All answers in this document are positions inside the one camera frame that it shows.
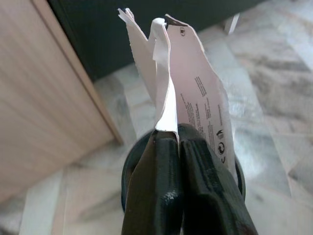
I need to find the black low cabinet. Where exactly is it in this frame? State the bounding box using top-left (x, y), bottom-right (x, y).
top-left (47, 0), bottom-right (266, 83)

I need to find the black round rubbish bin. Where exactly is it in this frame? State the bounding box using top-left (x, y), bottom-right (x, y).
top-left (120, 131), bottom-right (246, 214)

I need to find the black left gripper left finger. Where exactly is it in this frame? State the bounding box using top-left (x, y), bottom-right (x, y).
top-left (121, 129), bottom-right (184, 235)

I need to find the white printed paper trash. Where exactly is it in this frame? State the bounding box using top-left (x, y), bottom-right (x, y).
top-left (116, 7), bottom-right (236, 182)

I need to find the light wood panel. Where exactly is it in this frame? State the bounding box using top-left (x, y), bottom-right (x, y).
top-left (0, 0), bottom-right (125, 197)

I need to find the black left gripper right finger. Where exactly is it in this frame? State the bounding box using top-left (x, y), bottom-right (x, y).
top-left (178, 123), bottom-right (259, 235)

